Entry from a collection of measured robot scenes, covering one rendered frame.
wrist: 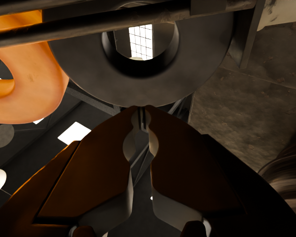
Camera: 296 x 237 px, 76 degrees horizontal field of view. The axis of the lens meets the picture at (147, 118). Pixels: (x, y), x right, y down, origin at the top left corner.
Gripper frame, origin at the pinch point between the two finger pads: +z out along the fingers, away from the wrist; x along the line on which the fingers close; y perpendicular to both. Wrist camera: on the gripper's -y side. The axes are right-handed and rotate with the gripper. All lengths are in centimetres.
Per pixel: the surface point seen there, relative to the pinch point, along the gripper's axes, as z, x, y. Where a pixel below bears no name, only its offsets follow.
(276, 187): 16.4, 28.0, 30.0
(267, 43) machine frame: 23.9, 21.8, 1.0
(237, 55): 4.8, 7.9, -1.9
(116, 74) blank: 6.6, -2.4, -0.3
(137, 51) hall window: 891, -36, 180
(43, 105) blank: 7.7, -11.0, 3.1
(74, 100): 928, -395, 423
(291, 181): 14.6, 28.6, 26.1
